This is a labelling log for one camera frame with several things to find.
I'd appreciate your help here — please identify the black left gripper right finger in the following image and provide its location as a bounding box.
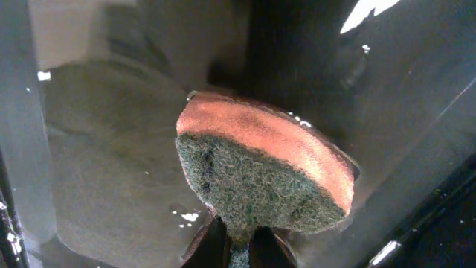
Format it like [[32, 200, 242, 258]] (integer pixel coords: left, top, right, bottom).
[[249, 227, 297, 268]]

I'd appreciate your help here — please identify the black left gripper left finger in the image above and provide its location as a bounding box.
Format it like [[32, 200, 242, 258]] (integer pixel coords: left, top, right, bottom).
[[180, 217, 231, 268]]

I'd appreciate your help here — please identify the orange and green sponge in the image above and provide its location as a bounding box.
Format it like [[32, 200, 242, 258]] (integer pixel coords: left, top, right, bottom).
[[176, 92, 360, 267]]

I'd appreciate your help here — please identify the black rectangular plastic tray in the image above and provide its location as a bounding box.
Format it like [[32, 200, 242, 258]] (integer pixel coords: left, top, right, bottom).
[[1, 0, 475, 267]]

